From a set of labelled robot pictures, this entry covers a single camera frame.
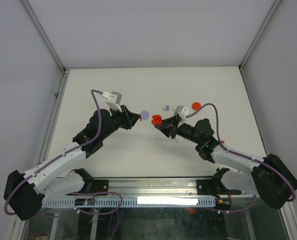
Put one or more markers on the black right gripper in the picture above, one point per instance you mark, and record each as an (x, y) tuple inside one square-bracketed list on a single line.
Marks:
[(173, 123)]

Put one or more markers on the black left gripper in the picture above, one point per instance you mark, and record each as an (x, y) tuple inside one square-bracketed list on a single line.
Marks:
[(129, 118)]

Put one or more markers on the orange earbud case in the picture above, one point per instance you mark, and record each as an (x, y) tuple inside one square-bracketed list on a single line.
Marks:
[(196, 106), (157, 120)]

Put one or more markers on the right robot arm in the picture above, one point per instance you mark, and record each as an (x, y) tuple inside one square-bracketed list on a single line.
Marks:
[(263, 176)]

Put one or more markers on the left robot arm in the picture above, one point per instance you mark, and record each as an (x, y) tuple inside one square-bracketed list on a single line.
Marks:
[(26, 192)]

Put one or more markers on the purple earbud case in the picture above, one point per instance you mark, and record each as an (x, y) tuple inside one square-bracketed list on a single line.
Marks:
[(144, 115)]

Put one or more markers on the white earbud case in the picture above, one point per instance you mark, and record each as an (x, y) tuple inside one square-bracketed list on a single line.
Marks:
[(179, 139)]

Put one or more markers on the purple earbud pair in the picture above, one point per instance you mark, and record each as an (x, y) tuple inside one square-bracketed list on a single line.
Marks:
[(167, 108)]

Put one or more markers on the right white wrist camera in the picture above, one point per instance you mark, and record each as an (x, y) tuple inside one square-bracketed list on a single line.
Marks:
[(181, 112)]

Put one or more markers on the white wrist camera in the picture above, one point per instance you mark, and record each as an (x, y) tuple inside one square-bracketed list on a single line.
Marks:
[(112, 99), (181, 112)]

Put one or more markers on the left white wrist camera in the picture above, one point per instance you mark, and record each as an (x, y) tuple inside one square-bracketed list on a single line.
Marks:
[(112, 99)]

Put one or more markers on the aluminium mounting rail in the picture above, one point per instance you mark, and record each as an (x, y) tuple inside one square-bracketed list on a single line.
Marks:
[(130, 187)]

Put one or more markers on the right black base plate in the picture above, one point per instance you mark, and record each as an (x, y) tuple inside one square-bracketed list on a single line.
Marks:
[(206, 187)]

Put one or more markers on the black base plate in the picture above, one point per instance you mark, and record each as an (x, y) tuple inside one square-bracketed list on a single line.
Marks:
[(100, 186), (206, 187)]

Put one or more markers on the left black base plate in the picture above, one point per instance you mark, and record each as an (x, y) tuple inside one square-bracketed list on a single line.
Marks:
[(100, 186)]

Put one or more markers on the white slotted cable duct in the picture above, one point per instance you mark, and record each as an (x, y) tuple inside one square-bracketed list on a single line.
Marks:
[(132, 202)]

